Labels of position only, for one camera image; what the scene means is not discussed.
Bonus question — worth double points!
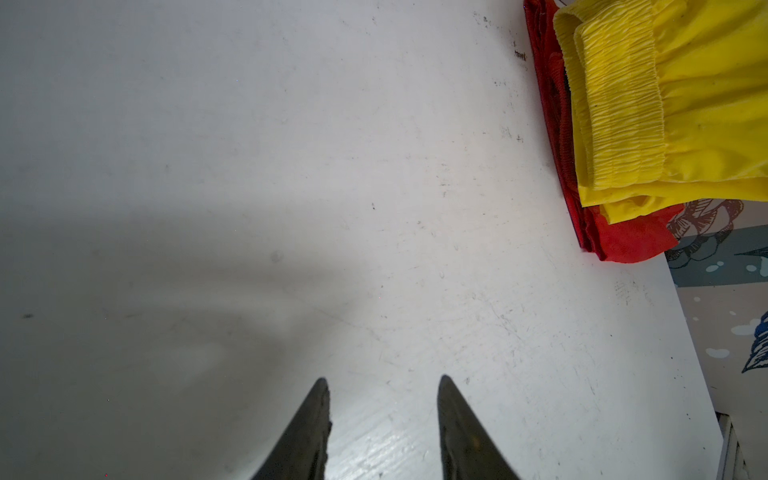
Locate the red shorts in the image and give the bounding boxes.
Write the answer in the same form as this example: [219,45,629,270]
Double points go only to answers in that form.
[523,0,683,264]

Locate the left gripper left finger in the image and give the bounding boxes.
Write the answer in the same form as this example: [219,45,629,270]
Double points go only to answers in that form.
[252,378,332,480]

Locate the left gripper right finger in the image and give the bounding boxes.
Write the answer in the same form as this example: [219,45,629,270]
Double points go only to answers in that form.
[437,375,520,480]

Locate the yellow shorts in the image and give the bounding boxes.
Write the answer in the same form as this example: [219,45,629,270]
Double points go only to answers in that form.
[553,1,767,223]

